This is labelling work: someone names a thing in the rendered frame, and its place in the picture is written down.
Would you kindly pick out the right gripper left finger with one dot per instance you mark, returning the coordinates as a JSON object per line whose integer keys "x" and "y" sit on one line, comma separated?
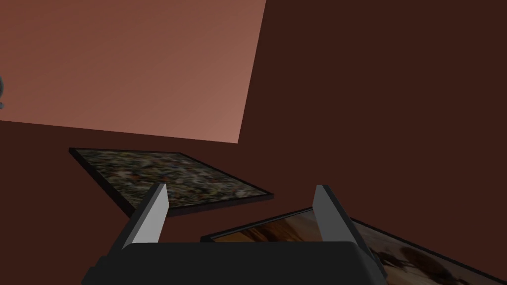
{"x": 148, "y": 221}

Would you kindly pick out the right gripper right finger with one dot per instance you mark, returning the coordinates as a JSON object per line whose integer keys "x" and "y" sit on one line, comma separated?
{"x": 332, "y": 219}

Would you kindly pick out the speckled grey black-framed picture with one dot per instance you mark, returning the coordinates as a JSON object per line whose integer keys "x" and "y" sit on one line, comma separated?
{"x": 170, "y": 178}

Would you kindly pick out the brown orange black-framed picture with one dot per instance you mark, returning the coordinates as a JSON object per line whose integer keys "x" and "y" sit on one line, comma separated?
{"x": 400, "y": 253}

